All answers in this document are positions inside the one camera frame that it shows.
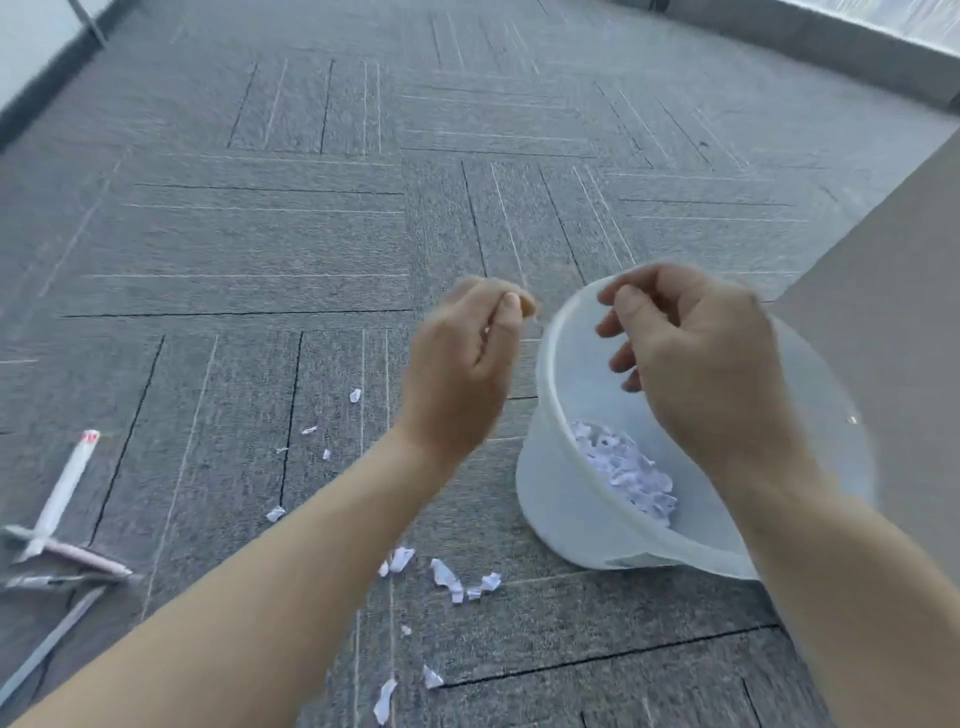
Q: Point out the person's right hand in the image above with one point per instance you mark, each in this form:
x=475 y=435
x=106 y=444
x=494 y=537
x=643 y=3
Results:
x=712 y=360

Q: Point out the person's right thumb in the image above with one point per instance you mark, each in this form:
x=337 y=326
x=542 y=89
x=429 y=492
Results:
x=626 y=309

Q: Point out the person's left thumb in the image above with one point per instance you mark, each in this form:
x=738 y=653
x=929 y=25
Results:
x=504 y=326

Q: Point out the scattered white paper scraps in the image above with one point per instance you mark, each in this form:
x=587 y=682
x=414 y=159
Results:
x=445 y=574

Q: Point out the pile of paper scraps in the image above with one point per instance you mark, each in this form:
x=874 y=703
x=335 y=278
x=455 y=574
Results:
x=626 y=469

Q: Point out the white plastic bucket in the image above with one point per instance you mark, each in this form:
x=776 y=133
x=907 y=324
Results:
x=577 y=480

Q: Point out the white pinkish paper roll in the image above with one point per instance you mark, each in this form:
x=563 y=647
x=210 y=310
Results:
x=75 y=553

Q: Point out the thin grey paper stick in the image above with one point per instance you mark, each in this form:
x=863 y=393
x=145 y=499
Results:
x=52 y=641

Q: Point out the person's left forearm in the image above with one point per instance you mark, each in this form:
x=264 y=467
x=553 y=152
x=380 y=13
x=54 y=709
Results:
x=247 y=600

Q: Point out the white paper roll red mark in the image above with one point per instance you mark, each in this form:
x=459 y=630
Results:
x=66 y=484

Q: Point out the grey metal furniture leg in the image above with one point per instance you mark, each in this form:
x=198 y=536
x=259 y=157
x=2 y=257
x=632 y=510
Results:
x=88 y=22

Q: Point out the grey rolled paper stick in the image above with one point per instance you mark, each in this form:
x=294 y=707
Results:
x=52 y=581

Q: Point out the person's right forearm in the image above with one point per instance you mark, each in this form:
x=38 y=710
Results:
x=847 y=592

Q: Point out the person's left hand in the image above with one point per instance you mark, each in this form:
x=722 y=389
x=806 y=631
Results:
x=450 y=375

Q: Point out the grey flat board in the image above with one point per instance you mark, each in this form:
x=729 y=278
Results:
x=892 y=300

